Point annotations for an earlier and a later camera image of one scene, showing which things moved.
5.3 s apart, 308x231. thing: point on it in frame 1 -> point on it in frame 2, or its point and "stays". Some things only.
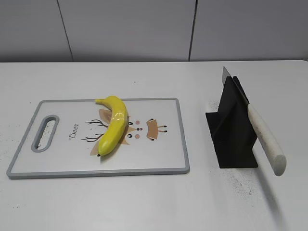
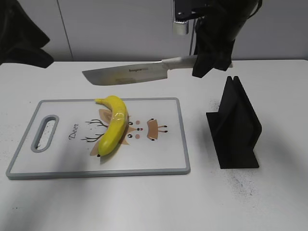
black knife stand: (231, 130) stays
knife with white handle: (275, 156) -> (140, 72)
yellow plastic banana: (114, 132) stays
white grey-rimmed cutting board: (61, 137) stays
